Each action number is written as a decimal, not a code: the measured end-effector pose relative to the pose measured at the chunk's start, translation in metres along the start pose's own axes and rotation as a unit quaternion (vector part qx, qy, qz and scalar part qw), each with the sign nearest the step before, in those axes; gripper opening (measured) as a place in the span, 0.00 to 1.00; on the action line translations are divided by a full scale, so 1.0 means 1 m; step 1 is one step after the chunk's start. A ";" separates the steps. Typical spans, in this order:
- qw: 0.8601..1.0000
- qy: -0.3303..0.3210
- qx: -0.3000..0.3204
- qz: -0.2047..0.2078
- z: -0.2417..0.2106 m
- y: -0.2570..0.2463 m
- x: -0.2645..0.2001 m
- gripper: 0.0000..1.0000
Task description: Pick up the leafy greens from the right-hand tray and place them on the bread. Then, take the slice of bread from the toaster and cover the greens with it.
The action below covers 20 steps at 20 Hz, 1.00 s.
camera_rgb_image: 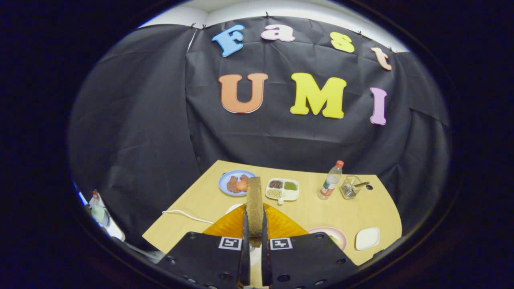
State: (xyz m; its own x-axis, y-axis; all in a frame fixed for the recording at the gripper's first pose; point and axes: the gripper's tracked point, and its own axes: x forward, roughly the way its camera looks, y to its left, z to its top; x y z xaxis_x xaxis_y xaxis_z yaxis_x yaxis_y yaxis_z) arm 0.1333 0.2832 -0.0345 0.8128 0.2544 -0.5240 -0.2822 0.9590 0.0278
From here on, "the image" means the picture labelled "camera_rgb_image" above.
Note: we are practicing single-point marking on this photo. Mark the white square plate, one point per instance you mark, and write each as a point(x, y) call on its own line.
point(367, 239)

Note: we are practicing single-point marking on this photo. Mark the brown meat piece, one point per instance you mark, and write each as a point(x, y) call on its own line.
point(232, 184)
point(244, 177)

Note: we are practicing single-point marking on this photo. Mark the white sectioned condiment tray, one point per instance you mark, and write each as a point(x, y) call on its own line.
point(282, 194)

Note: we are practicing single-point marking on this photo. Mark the clear bottle with red cap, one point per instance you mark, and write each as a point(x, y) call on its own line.
point(330, 184)

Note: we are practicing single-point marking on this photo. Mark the orange round food piece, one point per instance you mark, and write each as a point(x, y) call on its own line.
point(241, 186)

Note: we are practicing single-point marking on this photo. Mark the brown toast slice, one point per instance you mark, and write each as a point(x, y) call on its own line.
point(255, 204)

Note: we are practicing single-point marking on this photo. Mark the pink round plate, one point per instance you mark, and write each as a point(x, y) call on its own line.
point(321, 232)

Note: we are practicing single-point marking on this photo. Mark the blue round plate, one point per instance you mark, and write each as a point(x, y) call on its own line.
point(224, 182)

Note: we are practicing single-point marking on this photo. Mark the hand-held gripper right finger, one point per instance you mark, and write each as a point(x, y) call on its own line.
point(309, 261)

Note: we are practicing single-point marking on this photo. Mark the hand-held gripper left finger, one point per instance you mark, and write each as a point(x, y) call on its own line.
point(204, 261)

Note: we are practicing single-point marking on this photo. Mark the small pale bottle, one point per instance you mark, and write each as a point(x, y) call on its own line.
point(97, 212)

